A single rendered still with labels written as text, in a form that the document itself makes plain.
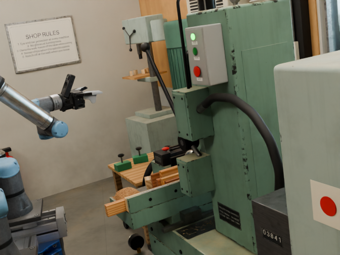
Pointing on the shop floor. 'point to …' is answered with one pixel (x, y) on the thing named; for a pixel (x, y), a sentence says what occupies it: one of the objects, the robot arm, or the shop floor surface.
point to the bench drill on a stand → (134, 30)
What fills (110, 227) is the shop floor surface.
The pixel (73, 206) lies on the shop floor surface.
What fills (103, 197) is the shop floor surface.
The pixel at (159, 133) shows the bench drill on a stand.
